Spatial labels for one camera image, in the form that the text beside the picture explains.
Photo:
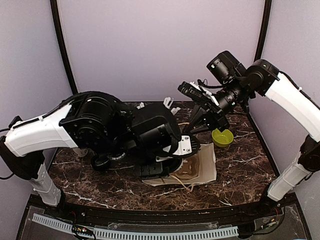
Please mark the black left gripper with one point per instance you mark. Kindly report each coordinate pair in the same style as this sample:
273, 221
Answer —
158, 172

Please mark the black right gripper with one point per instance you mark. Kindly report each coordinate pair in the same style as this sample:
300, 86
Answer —
215, 111

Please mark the brown cardboard cup carrier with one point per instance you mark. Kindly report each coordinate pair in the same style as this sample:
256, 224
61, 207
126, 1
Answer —
189, 169

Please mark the brown paper takeout bag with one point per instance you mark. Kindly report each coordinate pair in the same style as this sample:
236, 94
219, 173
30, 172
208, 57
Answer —
207, 173

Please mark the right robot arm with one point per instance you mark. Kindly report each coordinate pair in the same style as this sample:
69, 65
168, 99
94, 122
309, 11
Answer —
264, 79

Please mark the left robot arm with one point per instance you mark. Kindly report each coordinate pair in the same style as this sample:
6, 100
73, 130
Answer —
104, 124

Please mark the lime green bowl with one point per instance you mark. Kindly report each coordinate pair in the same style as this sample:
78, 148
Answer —
222, 139

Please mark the wrapped white straw bundle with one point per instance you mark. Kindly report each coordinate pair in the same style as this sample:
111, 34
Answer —
167, 102

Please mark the stack of black lids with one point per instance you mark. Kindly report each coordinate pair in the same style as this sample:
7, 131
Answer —
100, 164

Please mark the stack of white paper cups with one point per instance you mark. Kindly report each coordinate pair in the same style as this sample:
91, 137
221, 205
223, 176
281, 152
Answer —
80, 152

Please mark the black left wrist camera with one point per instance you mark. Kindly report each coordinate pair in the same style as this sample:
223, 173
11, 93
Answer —
152, 116

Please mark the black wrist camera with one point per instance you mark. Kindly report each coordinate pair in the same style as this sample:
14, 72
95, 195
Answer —
152, 116
225, 67

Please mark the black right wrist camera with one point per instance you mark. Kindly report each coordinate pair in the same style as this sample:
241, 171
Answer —
225, 67

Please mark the black right frame post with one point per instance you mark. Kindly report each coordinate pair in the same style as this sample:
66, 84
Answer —
263, 29

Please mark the black frame post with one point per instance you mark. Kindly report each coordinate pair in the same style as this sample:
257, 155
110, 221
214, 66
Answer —
263, 29
62, 45

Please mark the white slotted cable duct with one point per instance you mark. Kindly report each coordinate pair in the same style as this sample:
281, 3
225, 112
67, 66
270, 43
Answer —
98, 233

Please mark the black left frame post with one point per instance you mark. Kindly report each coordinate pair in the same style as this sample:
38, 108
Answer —
62, 45

